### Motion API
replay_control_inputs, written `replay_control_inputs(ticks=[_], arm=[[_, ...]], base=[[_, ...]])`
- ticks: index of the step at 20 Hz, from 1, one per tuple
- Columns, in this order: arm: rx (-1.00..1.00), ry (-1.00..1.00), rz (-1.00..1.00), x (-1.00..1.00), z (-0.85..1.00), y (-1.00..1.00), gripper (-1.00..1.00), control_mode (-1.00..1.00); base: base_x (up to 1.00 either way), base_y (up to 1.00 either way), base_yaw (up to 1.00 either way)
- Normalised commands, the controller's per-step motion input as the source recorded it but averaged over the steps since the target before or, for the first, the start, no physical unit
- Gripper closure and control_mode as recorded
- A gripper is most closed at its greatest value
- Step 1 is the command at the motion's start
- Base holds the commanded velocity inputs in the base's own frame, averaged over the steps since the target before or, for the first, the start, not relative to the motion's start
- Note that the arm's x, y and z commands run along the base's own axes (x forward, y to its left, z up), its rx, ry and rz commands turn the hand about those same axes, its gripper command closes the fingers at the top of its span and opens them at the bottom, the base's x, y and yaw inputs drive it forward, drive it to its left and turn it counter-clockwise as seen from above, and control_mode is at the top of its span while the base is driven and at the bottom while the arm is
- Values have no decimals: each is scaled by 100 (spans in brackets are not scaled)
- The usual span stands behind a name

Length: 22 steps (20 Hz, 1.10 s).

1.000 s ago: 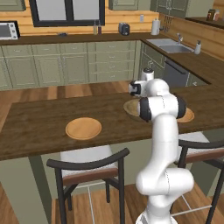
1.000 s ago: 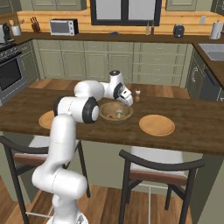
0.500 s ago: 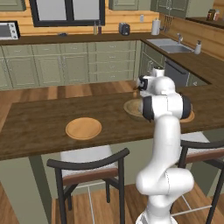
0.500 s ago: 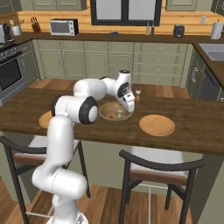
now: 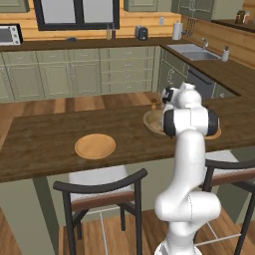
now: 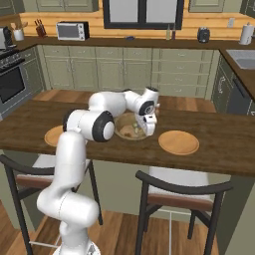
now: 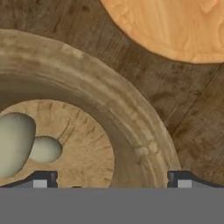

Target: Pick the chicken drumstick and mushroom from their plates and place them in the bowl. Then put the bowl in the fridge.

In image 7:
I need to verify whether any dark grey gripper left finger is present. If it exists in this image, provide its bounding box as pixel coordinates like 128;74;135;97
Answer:
0;170;59;189

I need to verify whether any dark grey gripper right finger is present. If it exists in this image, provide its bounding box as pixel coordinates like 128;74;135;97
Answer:
167;170;224;189

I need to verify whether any pale grey mushroom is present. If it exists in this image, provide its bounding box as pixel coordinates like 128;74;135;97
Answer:
0;112;64;179

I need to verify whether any light orange wooden bowl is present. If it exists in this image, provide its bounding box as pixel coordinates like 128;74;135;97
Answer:
99;0;224;65

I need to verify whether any brown wooden plate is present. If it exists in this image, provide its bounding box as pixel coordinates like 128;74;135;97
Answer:
0;28;182;189

